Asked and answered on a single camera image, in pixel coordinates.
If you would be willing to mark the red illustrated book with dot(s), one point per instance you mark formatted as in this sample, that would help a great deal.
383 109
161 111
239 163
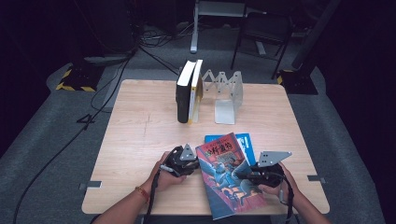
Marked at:
230 186

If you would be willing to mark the grey slanted post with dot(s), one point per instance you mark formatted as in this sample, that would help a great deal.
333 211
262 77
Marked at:
314 34

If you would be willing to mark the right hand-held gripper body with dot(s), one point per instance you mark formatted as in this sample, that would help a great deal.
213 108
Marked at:
271 158

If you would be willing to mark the blue book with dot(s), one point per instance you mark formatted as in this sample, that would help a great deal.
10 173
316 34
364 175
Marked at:
247 146

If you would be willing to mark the person's right hand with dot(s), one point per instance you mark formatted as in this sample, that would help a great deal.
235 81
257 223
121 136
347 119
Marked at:
275 192

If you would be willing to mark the black hardcover book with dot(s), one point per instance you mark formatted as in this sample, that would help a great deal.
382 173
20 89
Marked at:
183 99

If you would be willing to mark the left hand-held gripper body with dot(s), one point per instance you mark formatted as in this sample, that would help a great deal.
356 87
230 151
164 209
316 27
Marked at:
188 154

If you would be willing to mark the black metal chair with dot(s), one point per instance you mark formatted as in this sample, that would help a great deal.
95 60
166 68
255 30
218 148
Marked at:
264 28

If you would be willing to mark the person's left hand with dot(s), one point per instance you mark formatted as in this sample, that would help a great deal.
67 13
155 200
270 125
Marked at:
165 182

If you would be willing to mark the grey tape strip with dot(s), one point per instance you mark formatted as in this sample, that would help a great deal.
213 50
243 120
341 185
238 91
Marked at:
317 179
91 185

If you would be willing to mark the yellow paperback book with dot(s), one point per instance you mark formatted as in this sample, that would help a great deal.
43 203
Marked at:
194 99

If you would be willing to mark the black yellow striped base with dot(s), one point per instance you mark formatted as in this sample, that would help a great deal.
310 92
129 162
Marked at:
79 79
297 82

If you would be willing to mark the white expandable bookend rack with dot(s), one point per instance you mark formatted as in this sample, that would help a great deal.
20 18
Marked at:
225 110

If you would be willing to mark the grey metal desk stand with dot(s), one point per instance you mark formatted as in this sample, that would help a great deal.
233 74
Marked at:
194 31

